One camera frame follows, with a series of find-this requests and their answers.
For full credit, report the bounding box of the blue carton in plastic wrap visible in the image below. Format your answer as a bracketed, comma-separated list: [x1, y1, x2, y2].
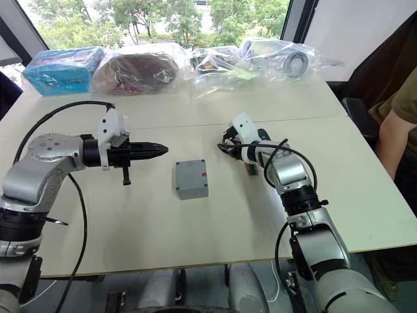
[22, 46, 106, 97]

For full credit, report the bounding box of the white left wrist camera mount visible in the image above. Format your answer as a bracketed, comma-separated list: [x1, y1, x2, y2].
[96, 108, 133, 172]

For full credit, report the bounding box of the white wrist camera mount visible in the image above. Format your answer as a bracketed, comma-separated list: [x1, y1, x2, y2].
[96, 108, 133, 172]
[227, 112, 261, 145]

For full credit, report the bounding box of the plastic bag with maroon items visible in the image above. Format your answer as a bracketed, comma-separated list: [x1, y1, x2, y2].
[89, 44, 187, 97]

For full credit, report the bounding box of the plastic bag with mixed items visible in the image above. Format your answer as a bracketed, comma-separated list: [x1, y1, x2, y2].
[188, 44, 259, 98]

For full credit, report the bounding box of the black window frame post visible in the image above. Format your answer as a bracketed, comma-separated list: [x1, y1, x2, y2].
[0, 0, 50, 68]
[279, 0, 319, 44]

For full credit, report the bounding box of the dark purple chair back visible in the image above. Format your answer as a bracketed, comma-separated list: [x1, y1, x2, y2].
[0, 69, 24, 122]

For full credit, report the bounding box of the grey round roll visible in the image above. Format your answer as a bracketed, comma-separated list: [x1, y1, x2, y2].
[282, 51, 309, 78]

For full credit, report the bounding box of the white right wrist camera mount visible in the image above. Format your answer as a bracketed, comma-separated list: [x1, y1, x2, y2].
[227, 112, 261, 145]

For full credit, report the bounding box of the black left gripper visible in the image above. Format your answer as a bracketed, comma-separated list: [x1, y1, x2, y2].
[107, 142, 169, 186]

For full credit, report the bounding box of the grey plastic junction box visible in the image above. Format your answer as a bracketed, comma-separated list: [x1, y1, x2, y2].
[175, 158, 210, 201]

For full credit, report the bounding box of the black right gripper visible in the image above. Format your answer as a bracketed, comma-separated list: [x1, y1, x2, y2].
[216, 128, 244, 162]

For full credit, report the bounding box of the plastic bag with grey roll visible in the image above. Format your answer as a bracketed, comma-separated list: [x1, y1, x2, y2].
[240, 37, 345, 82]

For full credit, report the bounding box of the black chair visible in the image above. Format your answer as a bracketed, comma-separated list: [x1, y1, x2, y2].
[341, 97, 379, 148]

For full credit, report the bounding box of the grey box lid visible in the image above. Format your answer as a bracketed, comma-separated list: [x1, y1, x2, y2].
[175, 158, 209, 190]

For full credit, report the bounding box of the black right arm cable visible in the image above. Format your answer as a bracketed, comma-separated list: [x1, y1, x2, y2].
[242, 138, 319, 313]

